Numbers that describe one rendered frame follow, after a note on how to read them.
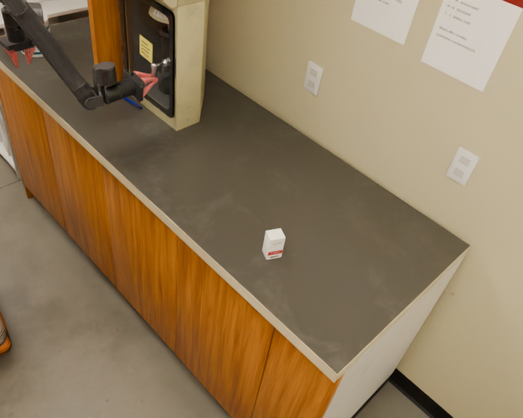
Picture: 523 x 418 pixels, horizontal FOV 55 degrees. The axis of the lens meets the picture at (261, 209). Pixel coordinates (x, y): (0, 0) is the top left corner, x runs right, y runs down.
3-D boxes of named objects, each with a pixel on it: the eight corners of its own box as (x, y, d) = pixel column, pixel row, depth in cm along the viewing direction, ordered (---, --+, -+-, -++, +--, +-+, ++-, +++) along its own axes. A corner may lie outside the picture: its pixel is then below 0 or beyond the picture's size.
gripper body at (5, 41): (36, 44, 176) (32, 23, 171) (7, 51, 170) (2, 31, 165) (27, 36, 179) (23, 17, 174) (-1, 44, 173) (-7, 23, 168)
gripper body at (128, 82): (127, 68, 169) (108, 74, 165) (144, 85, 166) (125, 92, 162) (127, 84, 174) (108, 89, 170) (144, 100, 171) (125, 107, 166)
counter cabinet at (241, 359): (128, 154, 322) (118, 17, 260) (386, 383, 228) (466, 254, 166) (26, 196, 284) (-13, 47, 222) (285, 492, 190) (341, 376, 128)
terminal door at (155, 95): (127, 83, 199) (120, -22, 172) (173, 119, 185) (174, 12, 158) (125, 83, 199) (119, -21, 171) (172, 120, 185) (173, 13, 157)
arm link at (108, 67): (79, 98, 165) (86, 109, 159) (72, 65, 157) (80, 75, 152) (114, 90, 170) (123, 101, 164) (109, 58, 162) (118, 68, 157)
